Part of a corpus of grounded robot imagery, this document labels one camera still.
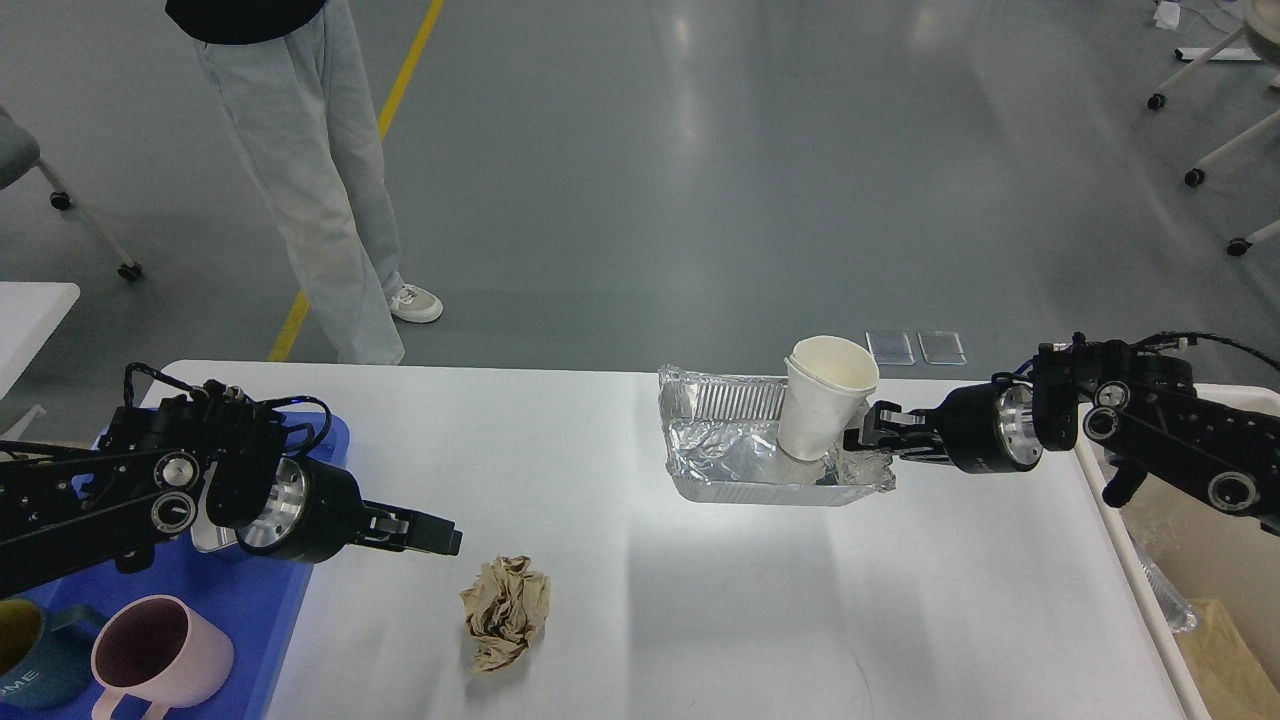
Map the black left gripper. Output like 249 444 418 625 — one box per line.
236 457 463 564

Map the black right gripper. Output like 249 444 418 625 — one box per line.
844 380 1044 474

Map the white paper cup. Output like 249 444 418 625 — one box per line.
778 334 881 461

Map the brown paper ball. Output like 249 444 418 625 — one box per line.
460 556 550 674

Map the aluminium foil tray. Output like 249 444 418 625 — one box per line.
658 365 897 507

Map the pink mug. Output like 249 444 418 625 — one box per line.
90 594 236 719

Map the stainless steel rectangular container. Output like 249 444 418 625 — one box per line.
189 486 241 560

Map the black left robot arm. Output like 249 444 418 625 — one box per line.
1 363 463 596

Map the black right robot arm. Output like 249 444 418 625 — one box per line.
842 331 1279 534

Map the clear floor plate left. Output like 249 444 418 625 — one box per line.
865 331 916 366

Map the white plastic bin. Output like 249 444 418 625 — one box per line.
1075 436 1279 719

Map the white side table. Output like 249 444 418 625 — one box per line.
1 281 81 397

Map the person in light jeans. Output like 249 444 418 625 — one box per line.
164 1 443 365

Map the grey chair at left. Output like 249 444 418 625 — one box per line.
1 108 145 282

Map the white chair base with castors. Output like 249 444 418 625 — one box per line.
1146 0 1280 258

